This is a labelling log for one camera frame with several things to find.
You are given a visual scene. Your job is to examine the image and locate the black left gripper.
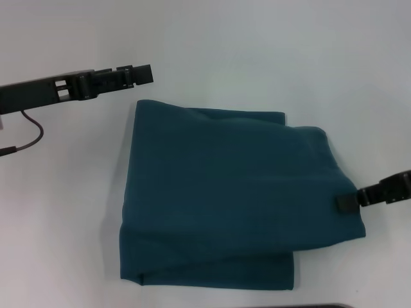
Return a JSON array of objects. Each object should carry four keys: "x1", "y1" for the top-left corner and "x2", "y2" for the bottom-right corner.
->
[{"x1": 0, "y1": 64, "x2": 154, "y2": 116}]

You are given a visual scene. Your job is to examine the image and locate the teal T-shirt with FREE print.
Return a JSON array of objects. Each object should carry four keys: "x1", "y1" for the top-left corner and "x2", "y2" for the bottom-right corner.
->
[{"x1": 118, "y1": 99, "x2": 368, "y2": 291}]

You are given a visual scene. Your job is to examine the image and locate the dark brown cable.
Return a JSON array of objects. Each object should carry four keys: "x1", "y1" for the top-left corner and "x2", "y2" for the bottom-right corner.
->
[{"x1": 0, "y1": 110, "x2": 44, "y2": 157}]

